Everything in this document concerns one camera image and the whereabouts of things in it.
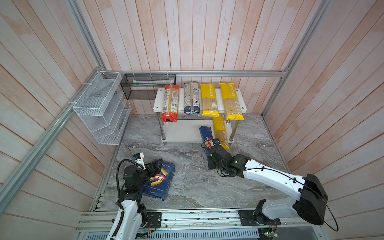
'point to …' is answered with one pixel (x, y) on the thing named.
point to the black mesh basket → (143, 86)
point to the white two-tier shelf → (186, 129)
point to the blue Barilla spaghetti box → (207, 137)
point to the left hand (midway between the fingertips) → (158, 163)
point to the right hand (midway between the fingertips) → (209, 157)
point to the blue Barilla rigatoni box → (157, 185)
